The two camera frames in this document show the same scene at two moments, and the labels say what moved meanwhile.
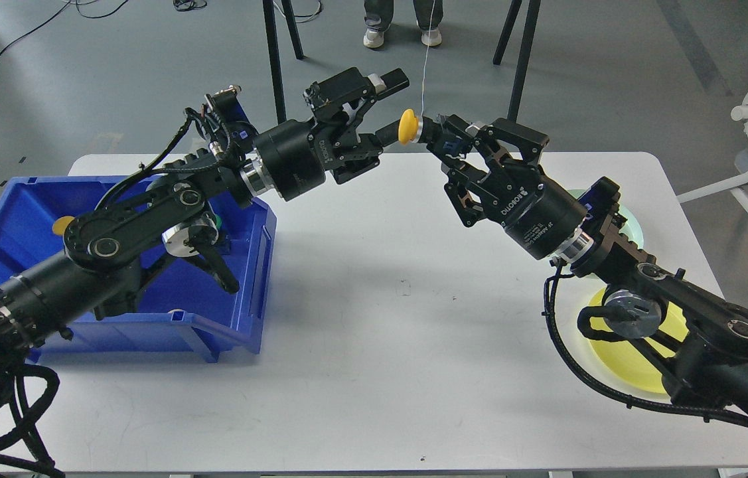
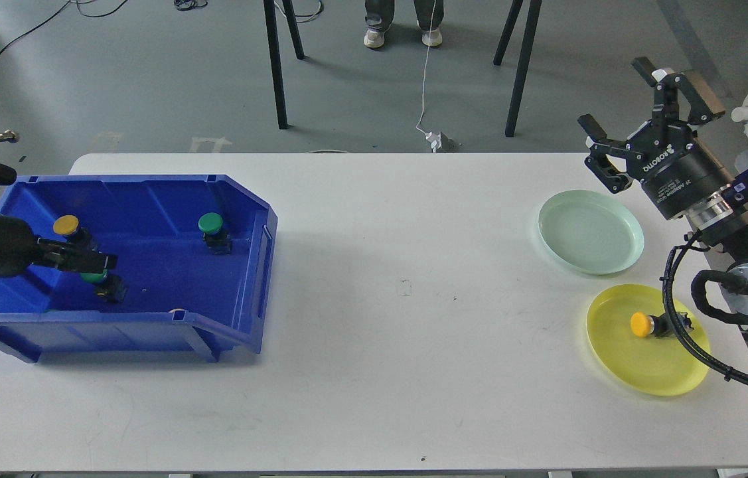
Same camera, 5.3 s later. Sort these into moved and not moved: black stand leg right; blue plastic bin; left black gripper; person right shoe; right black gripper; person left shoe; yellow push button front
Moved: yellow push button front; left black gripper; right black gripper
Not moved: person left shoe; person right shoe; blue plastic bin; black stand leg right
